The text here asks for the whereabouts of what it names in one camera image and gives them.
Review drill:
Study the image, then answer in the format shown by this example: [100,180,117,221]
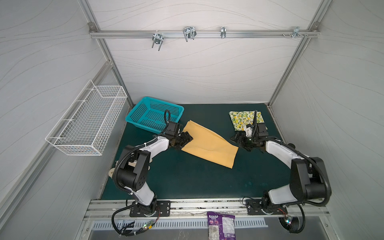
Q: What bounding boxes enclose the lemon print skirt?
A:
[229,111,265,131]

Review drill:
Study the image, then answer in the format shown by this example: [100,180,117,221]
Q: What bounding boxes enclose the tan yellow skirt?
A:
[182,121,239,169]

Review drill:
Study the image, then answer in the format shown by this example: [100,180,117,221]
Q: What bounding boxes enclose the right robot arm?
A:
[231,123,332,215]

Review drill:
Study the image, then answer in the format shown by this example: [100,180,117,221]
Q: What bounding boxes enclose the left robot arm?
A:
[112,122,193,207]

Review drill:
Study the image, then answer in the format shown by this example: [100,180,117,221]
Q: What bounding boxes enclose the teal plastic basket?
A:
[126,97,184,134]

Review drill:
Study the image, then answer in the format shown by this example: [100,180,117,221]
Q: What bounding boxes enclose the green table mat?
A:
[101,103,289,201]

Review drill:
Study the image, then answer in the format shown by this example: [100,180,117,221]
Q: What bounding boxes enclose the cream bottle left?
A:
[108,168,115,179]

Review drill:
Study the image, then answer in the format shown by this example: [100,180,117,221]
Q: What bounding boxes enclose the purple snack bag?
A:
[207,212,236,240]

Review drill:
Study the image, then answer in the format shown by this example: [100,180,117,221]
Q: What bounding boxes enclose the metal u-bolt clamp left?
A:
[152,33,164,51]

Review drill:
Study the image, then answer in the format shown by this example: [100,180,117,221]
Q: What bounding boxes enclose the metal u-bolt clamp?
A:
[152,33,164,51]
[183,26,197,42]

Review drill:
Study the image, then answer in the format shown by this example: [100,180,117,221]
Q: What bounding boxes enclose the metal u-bolt clamp middle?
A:
[183,26,197,42]

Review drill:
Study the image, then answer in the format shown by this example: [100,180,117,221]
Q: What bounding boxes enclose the small metal hook clamp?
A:
[221,27,227,39]

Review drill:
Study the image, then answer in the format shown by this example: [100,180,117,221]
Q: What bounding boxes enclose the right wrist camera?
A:
[245,127,253,138]

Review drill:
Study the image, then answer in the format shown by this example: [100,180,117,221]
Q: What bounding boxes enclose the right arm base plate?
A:
[243,199,288,216]

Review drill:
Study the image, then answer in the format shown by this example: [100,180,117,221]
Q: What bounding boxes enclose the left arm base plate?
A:
[130,199,171,218]

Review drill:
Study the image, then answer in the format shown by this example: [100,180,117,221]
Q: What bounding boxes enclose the right base cable bundle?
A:
[277,203,306,234]

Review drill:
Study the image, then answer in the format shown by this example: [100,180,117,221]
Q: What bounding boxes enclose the base cable bundle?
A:
[277,203,306,234]
[110,202,161,238]

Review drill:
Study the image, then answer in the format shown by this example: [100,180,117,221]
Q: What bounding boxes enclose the white wire basket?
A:
[46,80,127,156]

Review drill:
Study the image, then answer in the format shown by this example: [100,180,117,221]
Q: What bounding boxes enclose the aluminium front rail frame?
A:
[84,197,331,220]

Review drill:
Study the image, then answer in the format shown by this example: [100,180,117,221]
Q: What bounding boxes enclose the metal bracket right end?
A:
[282,26,309,39]

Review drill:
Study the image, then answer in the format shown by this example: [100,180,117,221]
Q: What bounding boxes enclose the left base cable bundle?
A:
[110,202,161,238]

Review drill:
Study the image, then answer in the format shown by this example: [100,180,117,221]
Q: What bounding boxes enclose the aluminium crossbar rail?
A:
[90,28,321,39]

